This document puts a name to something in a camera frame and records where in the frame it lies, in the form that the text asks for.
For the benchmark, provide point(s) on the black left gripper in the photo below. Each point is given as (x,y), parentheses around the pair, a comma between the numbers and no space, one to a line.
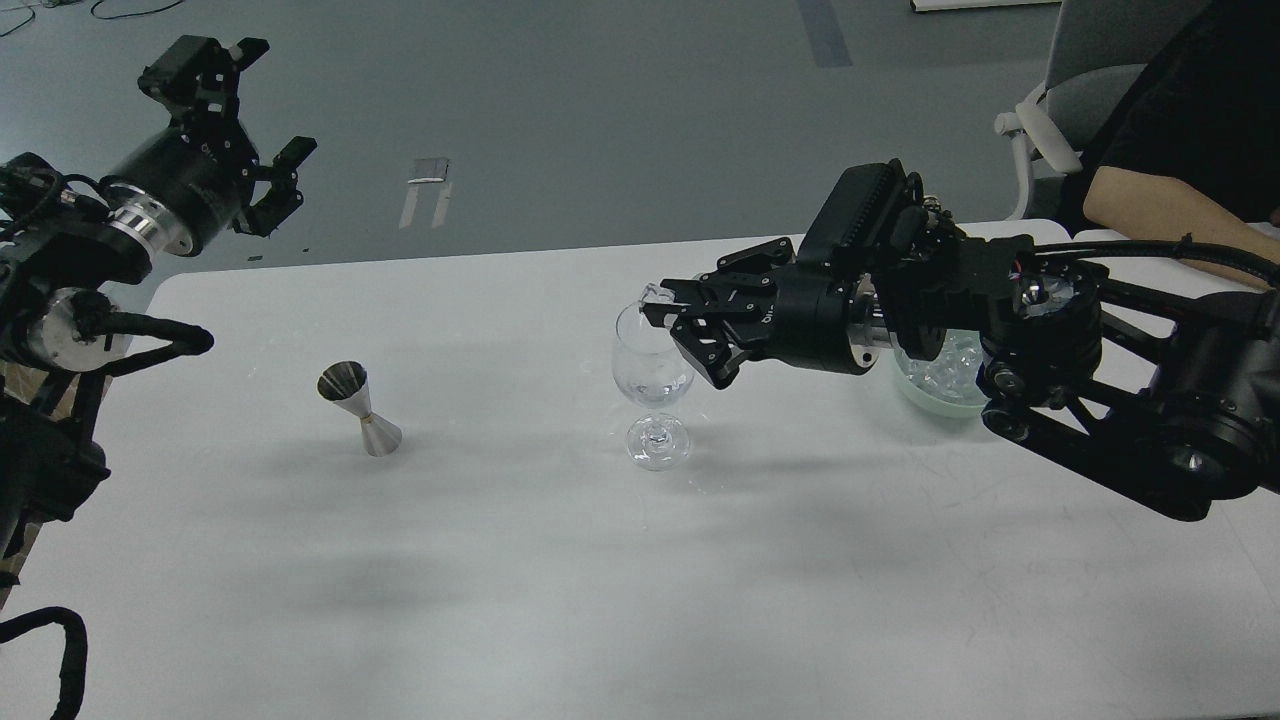
(201,176)

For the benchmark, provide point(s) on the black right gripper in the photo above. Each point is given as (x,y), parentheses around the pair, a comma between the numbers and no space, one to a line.
(761,307)

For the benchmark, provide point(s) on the clear ice cube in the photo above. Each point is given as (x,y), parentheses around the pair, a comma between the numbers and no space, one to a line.
(653,293)

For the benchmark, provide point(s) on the steel double jigger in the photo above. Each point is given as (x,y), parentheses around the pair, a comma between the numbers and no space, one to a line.
(346,385)

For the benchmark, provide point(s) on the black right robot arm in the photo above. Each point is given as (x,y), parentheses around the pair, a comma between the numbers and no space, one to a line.
(1147,367)

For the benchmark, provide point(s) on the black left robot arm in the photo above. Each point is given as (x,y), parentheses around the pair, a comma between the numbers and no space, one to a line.
(65,236)

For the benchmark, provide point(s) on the person forearm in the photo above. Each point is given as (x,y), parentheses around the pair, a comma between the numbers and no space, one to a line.
(1143,207)

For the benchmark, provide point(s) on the clear wine glass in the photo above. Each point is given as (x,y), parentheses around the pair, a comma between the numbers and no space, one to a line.
(651,373)

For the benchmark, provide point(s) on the clear ice cubes pile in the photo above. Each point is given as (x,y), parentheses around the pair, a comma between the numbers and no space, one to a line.
(953,372)

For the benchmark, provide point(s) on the grey tape strips on floor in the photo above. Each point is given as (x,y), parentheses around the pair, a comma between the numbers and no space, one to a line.
(428,192)

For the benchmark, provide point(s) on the green bowl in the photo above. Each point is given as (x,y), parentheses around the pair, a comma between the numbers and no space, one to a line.
(967,407)

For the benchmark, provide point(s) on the white office chair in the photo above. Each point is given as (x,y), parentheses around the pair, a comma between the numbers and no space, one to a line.
(1098,50)

